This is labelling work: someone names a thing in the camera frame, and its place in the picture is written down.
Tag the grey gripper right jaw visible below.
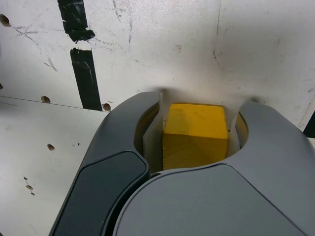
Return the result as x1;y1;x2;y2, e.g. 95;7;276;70
112;102;315;236

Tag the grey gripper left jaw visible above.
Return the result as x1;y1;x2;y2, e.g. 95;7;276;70
49;89;166;236

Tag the yellow cube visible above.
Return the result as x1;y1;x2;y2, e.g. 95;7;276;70
162;103;229;171

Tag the black tape strip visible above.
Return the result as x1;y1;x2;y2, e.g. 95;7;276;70
57;0;103;112

